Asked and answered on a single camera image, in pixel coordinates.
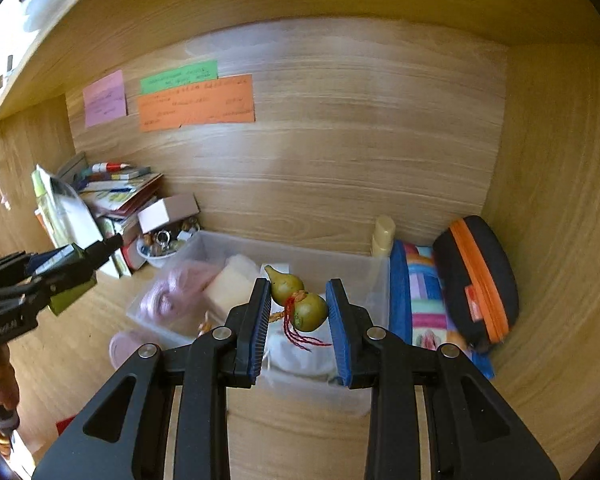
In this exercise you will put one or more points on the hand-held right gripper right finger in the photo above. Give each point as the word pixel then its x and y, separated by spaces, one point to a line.
pixel 340 340

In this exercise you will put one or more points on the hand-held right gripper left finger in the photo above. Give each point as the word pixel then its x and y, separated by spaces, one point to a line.
pixel 260 330

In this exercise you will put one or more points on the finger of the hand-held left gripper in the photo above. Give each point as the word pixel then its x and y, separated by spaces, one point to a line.
pixel 87 257

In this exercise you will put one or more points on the green gourd charm red tassel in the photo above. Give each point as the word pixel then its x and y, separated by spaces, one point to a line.
pixel 310 312

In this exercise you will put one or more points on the clear plastic storage box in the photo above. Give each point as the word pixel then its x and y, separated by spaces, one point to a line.
pixel 330 400

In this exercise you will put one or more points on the wooden desktop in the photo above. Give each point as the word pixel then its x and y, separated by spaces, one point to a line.
pixel 290 440

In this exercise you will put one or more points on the person's left hand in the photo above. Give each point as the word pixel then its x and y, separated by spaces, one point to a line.
pixel 5 385

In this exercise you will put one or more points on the white paper sheet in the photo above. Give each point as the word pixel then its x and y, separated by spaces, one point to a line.
pixel 77 215

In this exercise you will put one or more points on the cream sponge block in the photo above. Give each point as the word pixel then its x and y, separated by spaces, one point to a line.
pixel 230 282

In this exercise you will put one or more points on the yellow-green bottle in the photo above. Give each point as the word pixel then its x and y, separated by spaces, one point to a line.
pixel 47 210

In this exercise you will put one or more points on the white bowl of beads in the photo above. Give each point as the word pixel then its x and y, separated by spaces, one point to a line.
pixel 152 257

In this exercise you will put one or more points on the stack of books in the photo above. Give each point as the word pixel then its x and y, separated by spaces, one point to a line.
pixel 125 195

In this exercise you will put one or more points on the pink and white box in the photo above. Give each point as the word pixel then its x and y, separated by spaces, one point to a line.
pixel 167 212

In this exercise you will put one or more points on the colourful striped book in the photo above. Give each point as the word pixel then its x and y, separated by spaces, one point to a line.
pixel 425 300

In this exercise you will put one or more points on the pink round pad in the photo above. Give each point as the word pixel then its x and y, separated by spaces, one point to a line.
pixel 125 350

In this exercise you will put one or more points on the cream bottle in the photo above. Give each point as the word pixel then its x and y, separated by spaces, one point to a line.
pixel 384 237

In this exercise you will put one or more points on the red packet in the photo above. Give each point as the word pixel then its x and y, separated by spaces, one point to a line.
pixel 65 426

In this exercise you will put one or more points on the black case orange zipper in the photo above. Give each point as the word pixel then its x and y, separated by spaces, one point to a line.
pixel 480 280

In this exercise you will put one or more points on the pink sticky note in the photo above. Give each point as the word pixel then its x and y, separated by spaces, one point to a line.
pixel 105 100

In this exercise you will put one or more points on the orange sticky note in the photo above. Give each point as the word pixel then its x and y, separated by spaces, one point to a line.
pixel 195 107

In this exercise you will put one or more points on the green sticky note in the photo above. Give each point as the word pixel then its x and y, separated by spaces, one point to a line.
pixel 180 76

